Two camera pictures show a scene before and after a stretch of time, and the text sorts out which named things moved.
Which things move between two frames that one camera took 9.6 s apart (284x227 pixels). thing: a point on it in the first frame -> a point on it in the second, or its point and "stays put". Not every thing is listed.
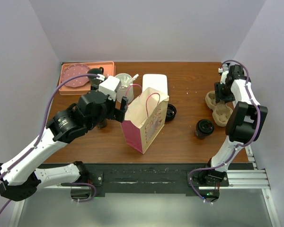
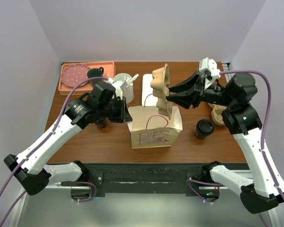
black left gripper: (116, 114) stays put
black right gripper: (219, 96) -> (186, 100)
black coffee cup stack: (102, 123) stays put
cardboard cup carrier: (221, 112) stays put
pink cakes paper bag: (145, 116) -> (150, 129)
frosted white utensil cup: (126, 89) stays put
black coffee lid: (204, 126) stays put
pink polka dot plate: (74, 69) stays put
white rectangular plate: (158, 82) -> (148, 99)
